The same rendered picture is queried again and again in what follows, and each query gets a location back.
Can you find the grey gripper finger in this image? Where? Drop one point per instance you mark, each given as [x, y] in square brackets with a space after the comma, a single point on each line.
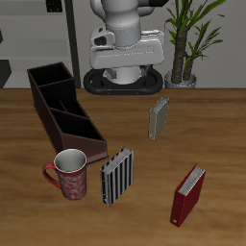
[110, 73]
[145, 70]

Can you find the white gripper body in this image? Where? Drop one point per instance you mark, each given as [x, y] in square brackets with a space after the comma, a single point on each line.
[128, 56]

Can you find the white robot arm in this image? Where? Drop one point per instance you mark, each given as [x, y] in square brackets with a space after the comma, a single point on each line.
[123, 19]

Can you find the dark brown desk caddy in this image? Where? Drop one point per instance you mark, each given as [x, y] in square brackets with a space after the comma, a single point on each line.
[68, 126]

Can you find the black white striped book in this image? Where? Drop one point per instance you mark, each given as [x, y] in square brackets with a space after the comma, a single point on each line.
[118, 177]

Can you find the red book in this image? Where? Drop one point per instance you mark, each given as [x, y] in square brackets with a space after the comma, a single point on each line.
[188, 198]

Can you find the green pot plant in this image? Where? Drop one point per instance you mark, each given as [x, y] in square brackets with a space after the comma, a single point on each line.
[179, 57]

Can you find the small black box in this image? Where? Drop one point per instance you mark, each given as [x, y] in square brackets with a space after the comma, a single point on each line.
[54, 5]

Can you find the dark grey angular object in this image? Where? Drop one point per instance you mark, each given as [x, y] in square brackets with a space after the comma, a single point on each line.
[4, 73]

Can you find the red patterned mug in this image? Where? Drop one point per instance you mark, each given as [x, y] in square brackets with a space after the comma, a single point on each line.
[73, 182]

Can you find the flat black base plate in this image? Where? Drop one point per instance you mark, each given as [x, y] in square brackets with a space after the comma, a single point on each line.
[96, 86]

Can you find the dark grey vertical post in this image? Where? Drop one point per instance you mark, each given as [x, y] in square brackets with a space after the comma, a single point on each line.
[73, 41]

